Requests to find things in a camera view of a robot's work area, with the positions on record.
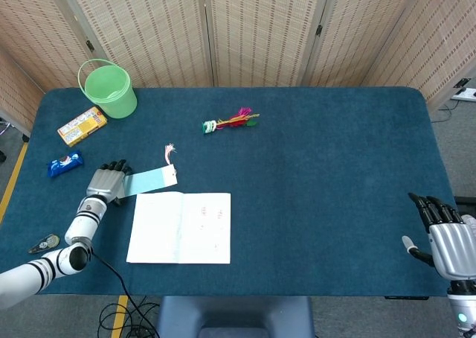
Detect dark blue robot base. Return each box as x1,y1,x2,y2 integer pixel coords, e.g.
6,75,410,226
155,296,315,338

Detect woven folding screen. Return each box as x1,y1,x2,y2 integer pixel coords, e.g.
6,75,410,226
0,0,476,138

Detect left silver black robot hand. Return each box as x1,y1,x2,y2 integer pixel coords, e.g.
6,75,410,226
85,159,134,207

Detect yellow biscuit box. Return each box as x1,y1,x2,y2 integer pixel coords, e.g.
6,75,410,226
57,106,109,147

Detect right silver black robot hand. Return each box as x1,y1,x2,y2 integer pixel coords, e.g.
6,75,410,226
401,191,476,281

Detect green plastic bucket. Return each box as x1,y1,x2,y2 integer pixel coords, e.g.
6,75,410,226
77,58,138,120

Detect dark correction tape dispenser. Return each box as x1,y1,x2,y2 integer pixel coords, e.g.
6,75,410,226
28,233,61,255

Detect white power strip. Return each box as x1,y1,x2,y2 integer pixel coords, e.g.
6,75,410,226
450,87,476,101

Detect white lined notebook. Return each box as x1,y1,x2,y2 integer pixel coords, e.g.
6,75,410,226
126,191,231,265

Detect light blue tasselled bookmark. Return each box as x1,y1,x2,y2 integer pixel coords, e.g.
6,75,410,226
122,142,179,198

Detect black cable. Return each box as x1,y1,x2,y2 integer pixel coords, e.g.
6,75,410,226
91,251,161,338

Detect blue cookie packet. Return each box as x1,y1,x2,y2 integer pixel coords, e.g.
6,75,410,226
46,150,85,179

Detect colourful feather shuttlecock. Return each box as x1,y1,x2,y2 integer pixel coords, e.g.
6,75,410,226
202,106,261,135

